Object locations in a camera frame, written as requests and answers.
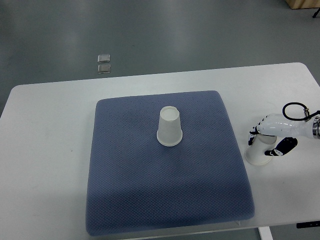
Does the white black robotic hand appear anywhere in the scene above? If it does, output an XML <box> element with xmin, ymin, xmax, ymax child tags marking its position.
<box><xmin>248</xmin><ymin>114</ymin><xmax>315</xmax><ymax>157</ymax></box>

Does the white table leg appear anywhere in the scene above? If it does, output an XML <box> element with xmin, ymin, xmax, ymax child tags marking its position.
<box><xmin>258</xmin><ymin>226</ymin><xmax>273</xmax><ymax>240</ymax></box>

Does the wooden furniture corner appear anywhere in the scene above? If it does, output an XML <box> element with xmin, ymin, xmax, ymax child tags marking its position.
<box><xmin>285</xmin><ymin>0</ymin><xmax>320</xmax><ymax>10</ymax></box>

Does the blue grey fabric cushion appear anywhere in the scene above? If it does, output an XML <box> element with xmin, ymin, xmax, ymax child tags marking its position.
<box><xmin>86</xmin><ymin>90</ymin><xmax>255</xmax><ymax>236</ymax></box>

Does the upper metal floor plate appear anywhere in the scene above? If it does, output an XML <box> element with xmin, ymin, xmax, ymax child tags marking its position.
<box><xmin>97</xmin><ymin>53</ymin><xmax>111</xmax><ymax>63</ymax></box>

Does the white paper cup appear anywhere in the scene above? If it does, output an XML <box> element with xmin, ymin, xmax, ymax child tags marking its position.
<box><xmin>244</xmin><ymin>134</ymin><xmax>277</xmax><ymax>166</ymax></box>
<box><xmin>156</xmin><ymin>106</ymin><xmax>183</xmax><ymax>147</ymax></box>

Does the black table control panel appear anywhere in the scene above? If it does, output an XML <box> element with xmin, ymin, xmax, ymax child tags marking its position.
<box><xmin>296</xmin><ymin>220</ymin><xmax>320</xmax><ymax>229</ymax></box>

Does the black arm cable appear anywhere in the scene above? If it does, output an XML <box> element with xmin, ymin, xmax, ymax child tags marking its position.
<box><xmin>282</xmin><ymin>101</ymin><xmax>320</xmax><ymax>122</ymax></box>

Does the black stand foot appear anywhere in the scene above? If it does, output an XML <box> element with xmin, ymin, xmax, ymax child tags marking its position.
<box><xmin>312</xmin><ymin>8</ymin><xmax>320</xmax><ymax>18</ymax></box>

